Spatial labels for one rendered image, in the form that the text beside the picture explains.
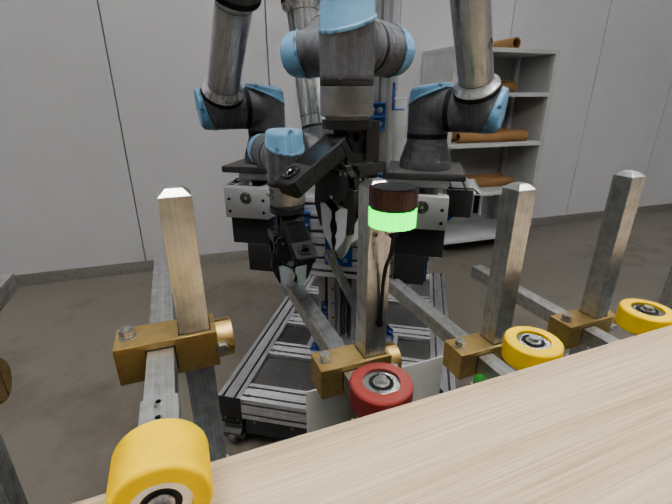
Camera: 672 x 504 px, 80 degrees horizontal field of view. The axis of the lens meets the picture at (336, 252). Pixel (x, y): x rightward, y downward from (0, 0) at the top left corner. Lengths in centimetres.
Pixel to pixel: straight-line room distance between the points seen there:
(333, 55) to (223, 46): 57
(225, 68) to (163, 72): 196
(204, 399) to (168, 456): 22
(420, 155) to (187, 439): 98
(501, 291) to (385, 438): 36
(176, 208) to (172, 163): 266
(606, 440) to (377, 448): 24
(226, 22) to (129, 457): 90
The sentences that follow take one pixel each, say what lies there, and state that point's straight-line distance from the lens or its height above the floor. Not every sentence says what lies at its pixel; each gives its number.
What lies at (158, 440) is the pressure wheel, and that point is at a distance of 39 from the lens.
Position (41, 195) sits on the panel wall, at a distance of 332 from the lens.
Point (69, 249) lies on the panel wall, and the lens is 339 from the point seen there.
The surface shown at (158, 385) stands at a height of 96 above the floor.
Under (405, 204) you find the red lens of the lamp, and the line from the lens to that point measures 48.
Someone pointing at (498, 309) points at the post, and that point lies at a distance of 74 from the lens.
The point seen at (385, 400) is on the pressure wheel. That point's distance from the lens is 51.
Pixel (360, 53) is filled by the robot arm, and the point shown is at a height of 129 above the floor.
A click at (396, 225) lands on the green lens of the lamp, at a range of 48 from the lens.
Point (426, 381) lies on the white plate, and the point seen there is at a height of 75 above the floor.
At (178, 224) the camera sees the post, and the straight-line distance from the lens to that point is 48.
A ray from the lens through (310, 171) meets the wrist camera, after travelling 55.
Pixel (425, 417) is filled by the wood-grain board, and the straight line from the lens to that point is 50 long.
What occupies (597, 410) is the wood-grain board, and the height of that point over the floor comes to 90.
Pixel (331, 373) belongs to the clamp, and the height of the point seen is 86.
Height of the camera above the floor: 124
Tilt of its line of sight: 21 degrees down
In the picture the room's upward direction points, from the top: straight up
